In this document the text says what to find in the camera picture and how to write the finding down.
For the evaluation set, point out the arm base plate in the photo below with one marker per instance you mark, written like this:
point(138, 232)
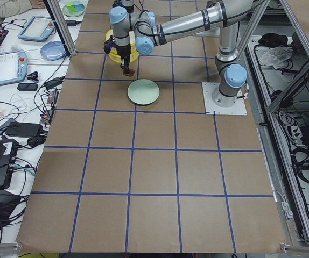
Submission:
point(220, 105)
point(213, 32)

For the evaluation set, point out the far teach pendant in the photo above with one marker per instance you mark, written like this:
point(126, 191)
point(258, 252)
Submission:
point(38, 29)

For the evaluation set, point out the teach pendant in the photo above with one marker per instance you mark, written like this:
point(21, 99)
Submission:
point(38, 29)
point(13, 67)

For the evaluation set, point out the aluminium frame post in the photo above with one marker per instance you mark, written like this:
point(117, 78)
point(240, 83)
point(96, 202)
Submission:
point(57, 17)

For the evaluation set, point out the white crumpled cloth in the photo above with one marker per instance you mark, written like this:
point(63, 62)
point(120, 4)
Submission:
point(276, 57)

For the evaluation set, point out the black power adapter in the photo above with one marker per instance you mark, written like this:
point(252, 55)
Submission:
point(72, 23)

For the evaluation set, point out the near teach pendant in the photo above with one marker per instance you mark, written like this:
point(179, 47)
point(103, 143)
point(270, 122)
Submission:
point(13, 67)

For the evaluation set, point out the light green plate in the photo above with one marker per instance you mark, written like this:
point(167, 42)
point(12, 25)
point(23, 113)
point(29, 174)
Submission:
point(143, 92)

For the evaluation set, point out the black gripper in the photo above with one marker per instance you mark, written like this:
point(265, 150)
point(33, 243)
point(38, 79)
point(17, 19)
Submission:
point(123, 50)

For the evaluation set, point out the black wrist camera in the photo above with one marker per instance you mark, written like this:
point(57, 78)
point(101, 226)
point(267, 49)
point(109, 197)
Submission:
point(108, 45)

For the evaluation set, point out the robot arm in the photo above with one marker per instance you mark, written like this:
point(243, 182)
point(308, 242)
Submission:
point(225, 15)
point(127, 4)

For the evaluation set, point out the green bowl with sponges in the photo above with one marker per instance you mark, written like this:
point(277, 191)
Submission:
point(73, 8)

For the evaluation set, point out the blue plate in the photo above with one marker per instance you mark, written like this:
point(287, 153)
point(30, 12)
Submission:
point(53, 50)

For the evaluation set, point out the brown bun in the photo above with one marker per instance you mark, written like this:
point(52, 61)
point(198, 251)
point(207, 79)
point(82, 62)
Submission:
point(129, 72)

